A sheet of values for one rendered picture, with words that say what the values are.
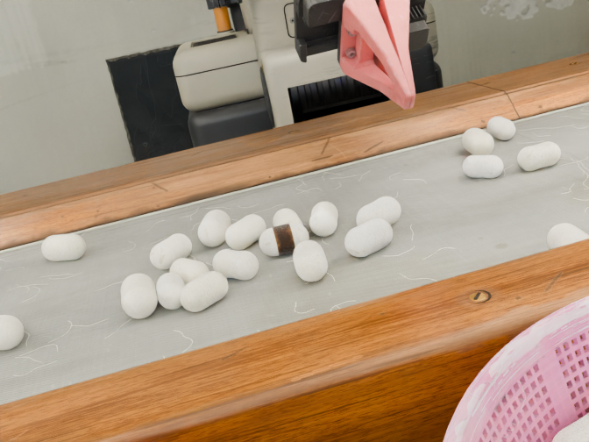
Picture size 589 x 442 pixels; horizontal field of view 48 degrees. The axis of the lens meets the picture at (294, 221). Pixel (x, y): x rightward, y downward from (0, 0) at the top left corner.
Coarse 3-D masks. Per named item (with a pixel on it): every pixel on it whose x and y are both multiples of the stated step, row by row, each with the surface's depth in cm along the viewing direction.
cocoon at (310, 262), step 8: (304, 240) 41; (312, 240) 41; (296, 248) 41; (304, 248) 40; (312, 248) 40; (320, 248) 40; (296, 256) 40; (304, 256) 39; (312, 256) 39; (320, 256) 39; (296, 264) 40; (304, 264) 39; (312, 264) 39; (320, 264) 39; (296, 272) 40; (304, 272) 39; (312, 272) 39; (320, 272) 39; (304, 280) 40; (312, 280) 39
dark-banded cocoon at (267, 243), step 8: (296, 224) 44; (264, 232) 44; (272, 232) 44; (296, 232) 44; (304, 232) 44; (264, 240) 44; (272, 240) 44; (296, 240) 44; (264, 248) 44; (272, 248) 44
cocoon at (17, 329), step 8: (0, 320) 39; (8, 320) 39; (16, 320) 39; (0, 328) 39; (8, 328) 39; (16, 328) 39; (0, 336) 38; (8, 336) 39; (16, 336) 39; (0, 344) 39; (8, 344) 39; (16, 344) 39
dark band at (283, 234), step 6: (276, 228) 44; (282, 228) 44; (288, 228) 44; (276, 234) 44; (282, 234) 44; (288, 234) 44; (276, 240) 44; (282, 240) 44; (288, 240) 44; (282, 246) 44; (288, 246) 44; (294, 246) 44; (282, 252) 44; (288, 252) 44
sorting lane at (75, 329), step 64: (576, 128) 58; (256, 192) 59; (320, 192) 55; (384, 192) 52; (448, 192) 50; (512, 192) 47; (576, 192) 45; (0, 256) 56; (128, 256) 50; (192, 256) 48; (256, 256) 45; (384, 256) 41; (448, 256) 40; (512, 256) 38; (64, 320) 42; (128, 320) 40; (192, 320) 38; (256, 320) 37; (0, 384) 36; (64, 384) 35
